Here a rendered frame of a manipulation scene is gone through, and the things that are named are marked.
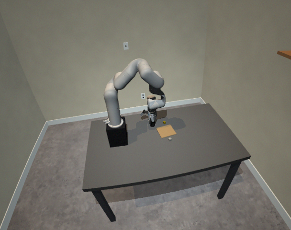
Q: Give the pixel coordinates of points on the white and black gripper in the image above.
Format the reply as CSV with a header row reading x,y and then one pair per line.
x,y
152,116

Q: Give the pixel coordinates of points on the orange flat mat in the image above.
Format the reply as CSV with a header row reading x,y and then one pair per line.
x,y
166,131

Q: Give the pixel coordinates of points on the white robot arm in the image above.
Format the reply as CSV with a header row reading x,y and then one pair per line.
x,y
119,81

